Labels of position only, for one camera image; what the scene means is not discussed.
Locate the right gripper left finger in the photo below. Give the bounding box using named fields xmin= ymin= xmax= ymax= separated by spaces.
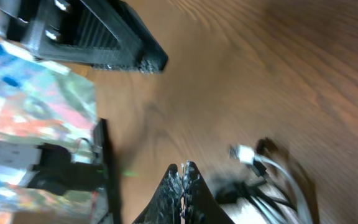
xmin=133 ymin=164 xmax=182 ymax=224

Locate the white usb cable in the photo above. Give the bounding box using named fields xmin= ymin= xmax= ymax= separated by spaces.
xmin=228 ymin=144 xmax=315 ymax=224

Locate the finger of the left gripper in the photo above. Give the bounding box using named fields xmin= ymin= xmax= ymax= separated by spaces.
xmin=0 ymin=0 xmax=168 ymax=73

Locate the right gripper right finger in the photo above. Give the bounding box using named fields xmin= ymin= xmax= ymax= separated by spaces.
xmin=182 ymin=161 xmax=234 ymax=224

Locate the black usb cable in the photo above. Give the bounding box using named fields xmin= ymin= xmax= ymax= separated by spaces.
xmin=214 ymin=138 xmax=298 ymax=224

